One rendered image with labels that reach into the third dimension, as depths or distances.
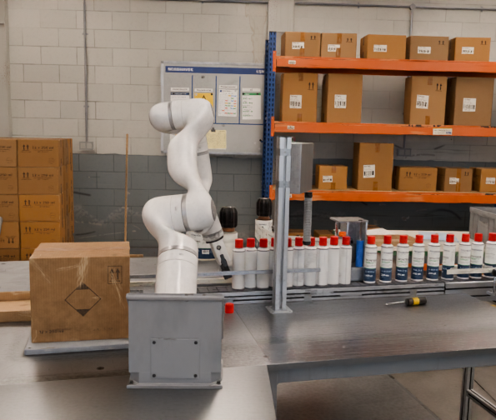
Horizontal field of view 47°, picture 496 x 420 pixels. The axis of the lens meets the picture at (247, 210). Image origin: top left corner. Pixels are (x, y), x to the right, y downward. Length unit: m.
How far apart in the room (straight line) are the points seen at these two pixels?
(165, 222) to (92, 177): 5.19
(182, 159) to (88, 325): 0.60
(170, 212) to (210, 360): 0.48
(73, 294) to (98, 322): 0.12
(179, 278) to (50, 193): 4.00
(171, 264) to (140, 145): 5.21
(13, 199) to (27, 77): 1.94
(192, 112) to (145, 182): 4.89
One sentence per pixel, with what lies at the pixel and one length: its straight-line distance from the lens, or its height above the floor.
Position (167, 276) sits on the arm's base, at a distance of 1.65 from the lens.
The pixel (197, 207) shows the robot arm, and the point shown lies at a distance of 1.78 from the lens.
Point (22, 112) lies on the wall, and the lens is 7.14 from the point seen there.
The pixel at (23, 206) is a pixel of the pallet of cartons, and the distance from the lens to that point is 5.62.
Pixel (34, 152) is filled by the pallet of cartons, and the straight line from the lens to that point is 5.56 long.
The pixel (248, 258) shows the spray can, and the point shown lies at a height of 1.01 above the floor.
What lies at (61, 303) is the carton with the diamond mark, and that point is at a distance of 1.90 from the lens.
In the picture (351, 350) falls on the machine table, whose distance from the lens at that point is 1.92.
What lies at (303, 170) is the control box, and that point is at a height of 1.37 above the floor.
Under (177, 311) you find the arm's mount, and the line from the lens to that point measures 1.55.
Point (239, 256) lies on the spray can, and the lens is 2.30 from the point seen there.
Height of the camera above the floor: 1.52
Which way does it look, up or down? 8 degrees down
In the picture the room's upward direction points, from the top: 1 degrees clockwise
